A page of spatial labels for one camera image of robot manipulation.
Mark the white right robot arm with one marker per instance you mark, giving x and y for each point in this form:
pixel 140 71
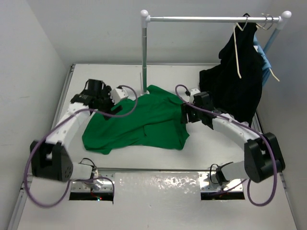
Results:
pixel 262 153

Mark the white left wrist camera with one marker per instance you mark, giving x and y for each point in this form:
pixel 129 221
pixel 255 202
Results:
pixel 118 94

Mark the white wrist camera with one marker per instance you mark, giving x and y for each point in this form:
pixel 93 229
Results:
pixel 192 93
pixel 118 94

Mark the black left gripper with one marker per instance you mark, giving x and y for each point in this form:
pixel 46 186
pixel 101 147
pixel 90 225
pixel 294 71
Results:
pixel 106 93

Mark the light blue hanging shirt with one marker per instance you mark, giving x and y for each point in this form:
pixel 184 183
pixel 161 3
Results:
pixel 266 66

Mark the silver clothes rack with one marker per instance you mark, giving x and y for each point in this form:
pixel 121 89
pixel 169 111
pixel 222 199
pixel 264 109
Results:
pixel 146 18

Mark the hanger holding black shirt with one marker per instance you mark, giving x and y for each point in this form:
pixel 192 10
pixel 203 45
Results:
pixel 242 26

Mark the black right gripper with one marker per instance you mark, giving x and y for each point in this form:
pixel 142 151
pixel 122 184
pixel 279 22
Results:
pixel 185 109

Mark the cream empty hanger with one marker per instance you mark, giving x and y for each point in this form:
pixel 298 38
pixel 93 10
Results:
pixel 236 50

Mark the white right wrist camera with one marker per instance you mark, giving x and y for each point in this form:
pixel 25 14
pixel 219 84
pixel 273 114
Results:
pixel 192 93

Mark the black hanging t-shirt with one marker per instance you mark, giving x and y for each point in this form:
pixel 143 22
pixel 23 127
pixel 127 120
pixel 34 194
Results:
pixel 238 97

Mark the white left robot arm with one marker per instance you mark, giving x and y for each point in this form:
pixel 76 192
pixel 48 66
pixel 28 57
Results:
pixel 51 159

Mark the green t-shirt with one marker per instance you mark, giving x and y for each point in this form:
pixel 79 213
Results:
pixel 155 121

